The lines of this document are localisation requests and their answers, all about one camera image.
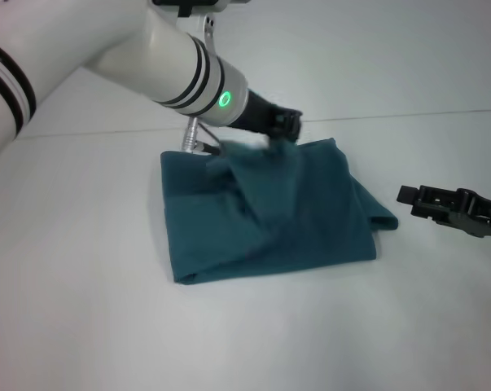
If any white camera mounting bracket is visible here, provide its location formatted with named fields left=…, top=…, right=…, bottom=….
left=201, top=13, right=219, bottom=55

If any teal t-shirt with FREE print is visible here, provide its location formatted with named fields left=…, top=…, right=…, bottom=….
left=159, top=137, right=400, bottom=286

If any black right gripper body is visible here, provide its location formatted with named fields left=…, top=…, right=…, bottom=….
left=448, top=187, right=491, bottom=241

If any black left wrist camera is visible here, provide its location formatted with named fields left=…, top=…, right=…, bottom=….
left=151, top=0, right=253, bottom=18

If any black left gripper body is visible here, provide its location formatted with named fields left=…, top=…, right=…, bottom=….
left=228, top=88, right=285, bottom=138

